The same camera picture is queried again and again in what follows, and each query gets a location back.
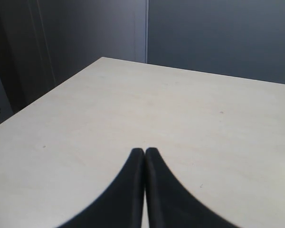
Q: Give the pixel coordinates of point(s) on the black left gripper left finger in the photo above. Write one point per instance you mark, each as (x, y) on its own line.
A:
(121, 204)

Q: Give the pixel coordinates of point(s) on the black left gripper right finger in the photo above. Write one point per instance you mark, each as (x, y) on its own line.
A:
(169, 204)

